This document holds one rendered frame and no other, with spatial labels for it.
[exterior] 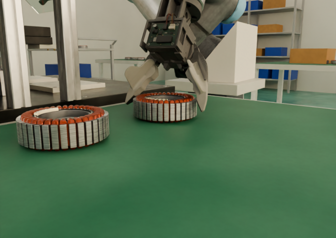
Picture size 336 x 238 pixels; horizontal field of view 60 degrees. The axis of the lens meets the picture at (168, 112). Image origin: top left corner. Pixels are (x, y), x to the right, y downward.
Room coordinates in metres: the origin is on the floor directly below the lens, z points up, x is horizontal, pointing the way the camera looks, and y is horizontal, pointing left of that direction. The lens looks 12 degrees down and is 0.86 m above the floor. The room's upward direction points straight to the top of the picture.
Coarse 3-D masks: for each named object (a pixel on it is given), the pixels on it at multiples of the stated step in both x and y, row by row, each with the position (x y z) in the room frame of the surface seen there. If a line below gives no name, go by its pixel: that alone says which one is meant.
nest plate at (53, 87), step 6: (30, 84) 0.74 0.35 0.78; (36, 84) 0.73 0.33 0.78; (42, 84) 0.73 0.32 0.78; (48, 84) 0.73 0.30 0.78; (54, 84) 0.73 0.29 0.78; (84, 84) 0.73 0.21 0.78; (90, 84) 0.74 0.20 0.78; (96, 84) 0.76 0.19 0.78; (102, 84) 0.77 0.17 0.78; (42, 90) 0.70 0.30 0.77; (48, 90) 0.68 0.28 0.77; (54, 90) 0.67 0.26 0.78
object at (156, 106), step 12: (144, 96) 0.52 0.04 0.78; (156, 96) 0.53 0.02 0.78; (168, 96) 0.54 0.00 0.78; (180, 96) 0.52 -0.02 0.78; (192, 96) 0.50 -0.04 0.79; (144, 108) 0.46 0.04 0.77; (156, 108) 0.45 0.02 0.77; (168, 108) 0.46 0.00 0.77; (180, 108) 0.46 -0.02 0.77; (192, 108) 0.47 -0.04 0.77; (156, 120) 0.46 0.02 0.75; (180, 120) 0.46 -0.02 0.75
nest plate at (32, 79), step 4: (32, 76) 0.98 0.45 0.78; (36, 76) 0.98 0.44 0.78; (40, 76) 0.98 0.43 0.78; (44, 76) 0.98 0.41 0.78; (32, 80) 0.87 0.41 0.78; (36, 80) 0.88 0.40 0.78; (40, 80) 0.89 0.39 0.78; (44, 80) 0.90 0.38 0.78; (48, 80) 0.91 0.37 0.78; (52, 80) 0.92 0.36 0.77; (56, 80) 0.93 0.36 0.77
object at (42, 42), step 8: (24, 32) 0.67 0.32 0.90; (32, 32) 0.68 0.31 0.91; (40, 32) 0.70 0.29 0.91; (48, 32) 0.71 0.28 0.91; (32, 40) 0.68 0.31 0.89; (40, 40) 0.69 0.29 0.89; (48, 40) 0.71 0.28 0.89; (32, 48) 0.72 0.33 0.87; (40, 48) 0.71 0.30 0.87; (48, 48) 0.71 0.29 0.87; (0, 56) 0.66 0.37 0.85; (0, 64) 0.67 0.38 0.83
